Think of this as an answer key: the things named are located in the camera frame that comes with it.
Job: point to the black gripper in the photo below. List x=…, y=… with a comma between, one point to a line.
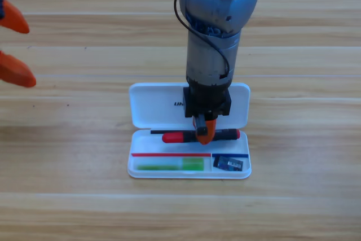
x=208, y=100

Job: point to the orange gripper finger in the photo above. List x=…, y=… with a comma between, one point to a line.
x=15, y=73
x=14, y=19

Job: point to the red and black marker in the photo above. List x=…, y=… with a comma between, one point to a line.
x=177, y=137

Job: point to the dark blue eraser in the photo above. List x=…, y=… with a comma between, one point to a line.
x=228, y=164

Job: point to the white plastic pencil case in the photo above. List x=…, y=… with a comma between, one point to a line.
x=158, y=105

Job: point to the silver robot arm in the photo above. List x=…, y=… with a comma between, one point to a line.
x=214, y=26

